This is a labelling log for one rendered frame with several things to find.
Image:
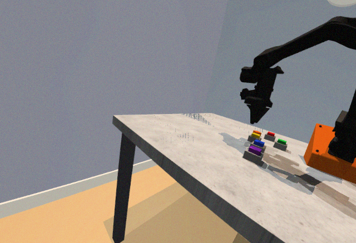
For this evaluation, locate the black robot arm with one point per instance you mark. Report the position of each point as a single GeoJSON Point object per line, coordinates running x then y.
{"type": "Point", "coordinates": [338, 29]}

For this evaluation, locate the yellow button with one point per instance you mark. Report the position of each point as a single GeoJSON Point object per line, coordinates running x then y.
{"type": "Point", "coordinates": [254, 137]}

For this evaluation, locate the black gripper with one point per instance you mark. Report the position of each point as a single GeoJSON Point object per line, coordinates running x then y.
{"type": "Point", "coordinates": [258, 104]}

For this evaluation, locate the blue button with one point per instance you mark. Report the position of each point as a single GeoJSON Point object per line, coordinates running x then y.
{"type": "Point", "coordinates": [259, 144]}

